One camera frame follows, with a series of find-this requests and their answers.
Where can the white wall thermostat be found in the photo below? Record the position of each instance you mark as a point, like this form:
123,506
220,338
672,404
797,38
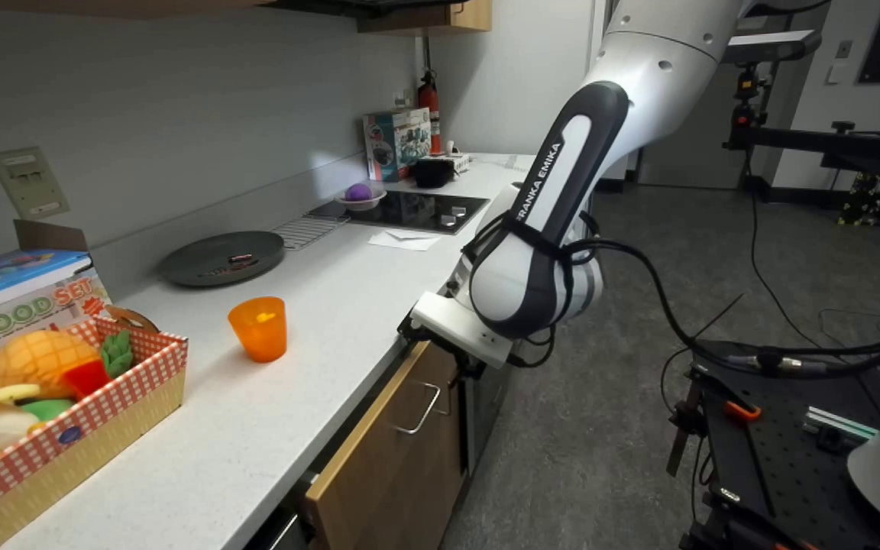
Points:
840,61

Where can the black round pan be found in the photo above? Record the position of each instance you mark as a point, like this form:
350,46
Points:
220,261

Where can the black camera boom stand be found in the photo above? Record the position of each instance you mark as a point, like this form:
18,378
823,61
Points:
826,148

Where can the black glass cooktop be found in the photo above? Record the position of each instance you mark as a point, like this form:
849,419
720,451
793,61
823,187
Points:
410,211

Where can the black range hood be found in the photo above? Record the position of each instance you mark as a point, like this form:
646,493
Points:
358,7

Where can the light green toy piece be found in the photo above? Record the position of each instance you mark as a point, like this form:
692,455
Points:
45,410

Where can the yellow orange toy fruit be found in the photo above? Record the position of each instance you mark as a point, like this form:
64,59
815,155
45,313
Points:
38,357

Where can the red fire extinguisher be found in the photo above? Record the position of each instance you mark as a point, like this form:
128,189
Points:
428,96

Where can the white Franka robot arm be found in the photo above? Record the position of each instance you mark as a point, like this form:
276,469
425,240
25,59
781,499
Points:
564,203

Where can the green toy vegetable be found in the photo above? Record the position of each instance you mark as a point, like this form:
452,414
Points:
117,353

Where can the red toy pepper piece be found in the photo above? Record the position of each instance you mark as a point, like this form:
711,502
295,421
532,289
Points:
88,378

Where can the white toy piece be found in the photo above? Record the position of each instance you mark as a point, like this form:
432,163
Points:
7,429

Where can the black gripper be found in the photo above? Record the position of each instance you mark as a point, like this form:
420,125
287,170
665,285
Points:
465,365

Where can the white green tool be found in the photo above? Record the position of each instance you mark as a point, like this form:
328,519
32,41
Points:
840,421

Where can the small wooden wall cabinet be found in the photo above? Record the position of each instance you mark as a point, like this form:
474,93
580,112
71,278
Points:
465,13

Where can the purple cloth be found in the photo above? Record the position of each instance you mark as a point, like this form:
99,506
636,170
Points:
365,196

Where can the beige green wall plate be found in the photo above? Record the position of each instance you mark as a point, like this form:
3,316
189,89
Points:
28,183

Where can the colourful printed box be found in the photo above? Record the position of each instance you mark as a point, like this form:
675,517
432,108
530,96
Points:
399,141

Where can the red checkered toy basket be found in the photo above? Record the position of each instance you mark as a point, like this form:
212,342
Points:
106,432

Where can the blue toy food box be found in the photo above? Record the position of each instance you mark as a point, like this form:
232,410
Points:
13,291

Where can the small black box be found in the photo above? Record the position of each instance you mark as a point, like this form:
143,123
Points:
432,171

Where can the wooden upper cabinet body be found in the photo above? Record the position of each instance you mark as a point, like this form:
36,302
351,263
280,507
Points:
106,5

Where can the orange plastic cup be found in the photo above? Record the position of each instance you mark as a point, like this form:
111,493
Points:
259,332

